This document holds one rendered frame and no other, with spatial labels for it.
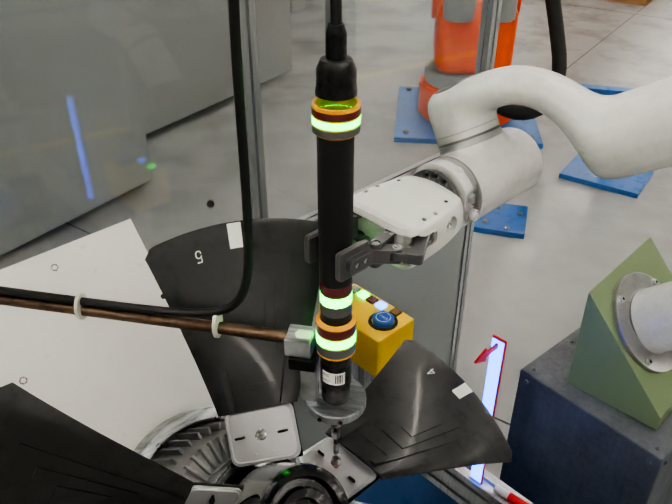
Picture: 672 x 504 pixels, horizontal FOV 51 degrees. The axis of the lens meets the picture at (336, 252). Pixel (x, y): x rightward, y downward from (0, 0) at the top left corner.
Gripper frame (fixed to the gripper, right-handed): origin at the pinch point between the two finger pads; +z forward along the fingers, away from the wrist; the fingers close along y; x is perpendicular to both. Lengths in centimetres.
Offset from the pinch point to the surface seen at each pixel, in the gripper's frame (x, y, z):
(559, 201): -149, 117, -285
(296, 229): -6.9, 14.6, -7.3
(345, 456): -32.1, 0.3, -2.2
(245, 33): -1, 70, -42
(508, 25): -78, 197, -336
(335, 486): -27.4, -4.8, 4.6
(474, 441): -35.5, -8.0, -18.8
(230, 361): -19.0, 12.3, 5.7
